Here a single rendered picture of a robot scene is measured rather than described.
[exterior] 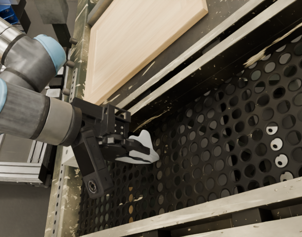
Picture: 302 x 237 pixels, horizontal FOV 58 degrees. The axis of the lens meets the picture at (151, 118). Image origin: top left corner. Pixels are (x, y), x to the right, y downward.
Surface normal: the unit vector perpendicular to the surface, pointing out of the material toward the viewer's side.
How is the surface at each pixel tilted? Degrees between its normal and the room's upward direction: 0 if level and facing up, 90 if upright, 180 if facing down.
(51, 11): 90
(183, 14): 50
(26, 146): 0
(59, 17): 90
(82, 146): 55
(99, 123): 40
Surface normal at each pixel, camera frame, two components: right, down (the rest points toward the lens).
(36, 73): 0.73, 0.02
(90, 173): -0.63, 0.16
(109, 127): 0.65, -0.39
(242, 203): -0.77, -0.29
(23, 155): 0.00, -0.50
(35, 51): 0.40, -0.33
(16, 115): 0.51, 0.27
